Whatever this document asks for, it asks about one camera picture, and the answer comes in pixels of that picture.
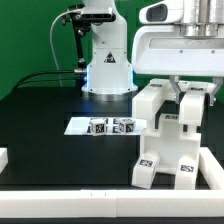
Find white chair back frame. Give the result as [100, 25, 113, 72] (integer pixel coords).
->
[132, 79, 213, 129]

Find black base cable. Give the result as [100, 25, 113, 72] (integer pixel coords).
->
[12, 69, 87, 93]

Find black rear camera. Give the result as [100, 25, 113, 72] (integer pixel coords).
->
[80, 7, 116, 23]

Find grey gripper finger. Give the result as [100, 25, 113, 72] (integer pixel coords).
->
[209, 77, 224, 106]
[169, 76, 181, 103]

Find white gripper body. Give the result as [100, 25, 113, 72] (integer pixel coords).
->
[132, 0, 224, 77]

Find white fence bar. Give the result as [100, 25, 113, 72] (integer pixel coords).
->
[0, 190, 224, 218]
[199, 147, 224, 191]
[0, 148, 8, 174]

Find white tagged flat plate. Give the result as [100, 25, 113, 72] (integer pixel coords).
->
[64, 117, 147, 136]

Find white tagged cube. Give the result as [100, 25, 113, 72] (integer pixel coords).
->
[118, 118, 136, 134]
[90, 118, 106, 136]

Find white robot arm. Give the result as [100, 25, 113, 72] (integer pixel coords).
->
[81, 0, 224, 96]

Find white front fence bar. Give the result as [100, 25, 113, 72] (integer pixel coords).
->
[0, 190, 224, 218]

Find white right fence bar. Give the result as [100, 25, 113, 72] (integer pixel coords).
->
[199, 147, 224, 191]

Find white chair seat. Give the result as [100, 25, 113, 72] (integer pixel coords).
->
[140, 114, 201, 174]

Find white left fence bar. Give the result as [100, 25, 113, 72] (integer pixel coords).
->
[0, 148, 8, 174]

